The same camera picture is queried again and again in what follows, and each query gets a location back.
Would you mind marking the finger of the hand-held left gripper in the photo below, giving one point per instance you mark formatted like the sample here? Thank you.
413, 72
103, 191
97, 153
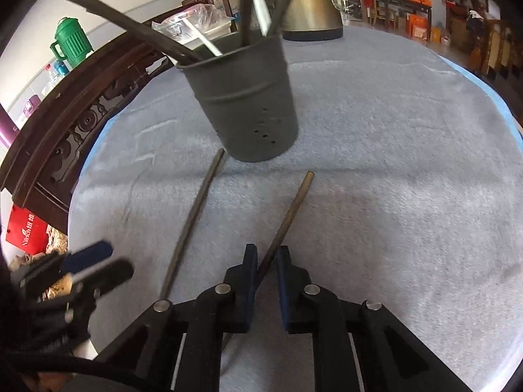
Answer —
88, 255
108, 275

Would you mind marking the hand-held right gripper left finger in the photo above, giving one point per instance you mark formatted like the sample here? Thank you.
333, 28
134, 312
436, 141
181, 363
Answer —
249, 290

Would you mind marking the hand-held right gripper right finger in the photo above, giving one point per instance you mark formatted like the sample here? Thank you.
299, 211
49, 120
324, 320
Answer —
282, 290

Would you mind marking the dark grey utensil holder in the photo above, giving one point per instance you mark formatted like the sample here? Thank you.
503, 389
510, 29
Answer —
245, 102

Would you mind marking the red box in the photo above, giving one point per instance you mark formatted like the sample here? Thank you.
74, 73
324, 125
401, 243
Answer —
28, 232

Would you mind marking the dark carved wooden chair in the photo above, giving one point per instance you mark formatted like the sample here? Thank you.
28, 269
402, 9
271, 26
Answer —
81, 130

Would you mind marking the purple plastic container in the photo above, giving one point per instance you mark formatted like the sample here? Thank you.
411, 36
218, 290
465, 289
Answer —
30, 108

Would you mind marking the clear plastic bottle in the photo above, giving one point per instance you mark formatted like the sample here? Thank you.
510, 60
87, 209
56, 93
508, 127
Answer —
59, 69

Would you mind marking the green thermos jug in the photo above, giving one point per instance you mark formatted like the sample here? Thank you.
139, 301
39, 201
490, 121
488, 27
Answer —
70, 44

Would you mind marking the white bowl with plastic wrap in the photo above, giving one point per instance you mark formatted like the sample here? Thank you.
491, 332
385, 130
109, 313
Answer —
194, 20

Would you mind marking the gold electric kettle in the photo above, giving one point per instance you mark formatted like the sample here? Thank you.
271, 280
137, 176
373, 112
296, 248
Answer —
312, 6

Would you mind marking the blue table cover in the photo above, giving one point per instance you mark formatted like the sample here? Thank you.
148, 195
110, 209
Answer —
486, 81

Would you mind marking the orange box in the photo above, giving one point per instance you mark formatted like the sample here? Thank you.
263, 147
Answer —
419, 27

